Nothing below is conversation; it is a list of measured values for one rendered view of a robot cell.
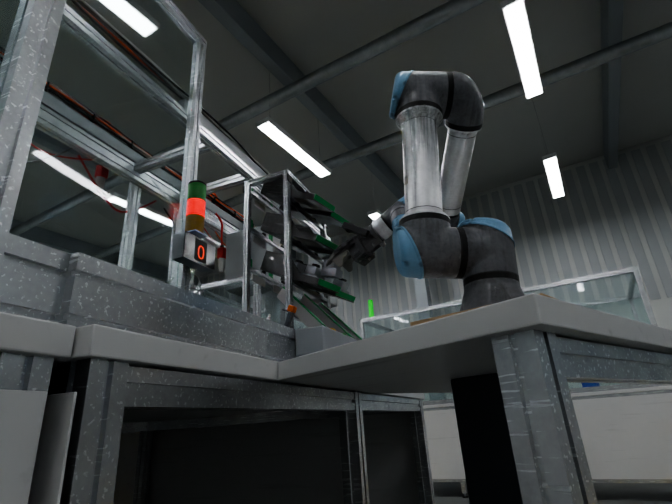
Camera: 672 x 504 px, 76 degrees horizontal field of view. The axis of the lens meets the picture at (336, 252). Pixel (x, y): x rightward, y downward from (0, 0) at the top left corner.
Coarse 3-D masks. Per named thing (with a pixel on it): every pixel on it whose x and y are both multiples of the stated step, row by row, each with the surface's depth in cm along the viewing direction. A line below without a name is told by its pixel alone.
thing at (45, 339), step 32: (0, 320) 35; (32, 320) 37; (0, 352) 35; (32, 352) 37; (64, 352) 39; (0, 384) 35; (32, 384) 37; (0, 416) 34; (32, 416) 36; (0, 448) 33; (32, 448) 35; (0, 480) 33
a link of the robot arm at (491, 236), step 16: (464, 224) 96; (480, 224) 93; (496, 224) 93; (464, 240) 92; (480, 240) 92; (496, 240) 91; (512, 240) 94; (464, 256) 91; (480, 256) 91; (496, 256) 90; (512, 256) 91; (464, 272) 93; (480, 272) 90; (512, 272) 90
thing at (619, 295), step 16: (560, 288) 445; (576, 288) 437; (592, 288) 430; (608, 288) 423; (624, 288) 416; (576, 304) 433; (592, 304) 426; (608, 304) 419; (624, 304) 412; (640, 304) 406; (384, 320) 537; (400, 320) 526; (416, 320) 515; (640, 320) 402; (368, 336) 542; (576, 384) 413; (592, 384) 407; (608, 384) 400; (432, 400) 478
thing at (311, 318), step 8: (280, 296) 149; (304, 296) 160; (296, 304) 144; (304, 304) 159; (312, 304) 157; (296, 312) 143; (304, 312) 142; (312, 312) 156; (320, 312) 154; (304, 320) 141; (312, 320) 139; (320, 320) 153; (328, 320) 151; (336, 328) 148
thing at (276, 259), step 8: (264, 256) 159; (272, 256) 156; (280, 256) 154; (264, 264) 157; (272, 264) 155; (280, 264) 153; (304, 264) 164; (272, 272) 154; (280, 272) 152; (296, 272) 148; (296, 280) 154; (304, 280) 145; (312, 280) 143; (320, 280) 142; (320, 288) 157; (328, 288) 147; (336, 288) 150
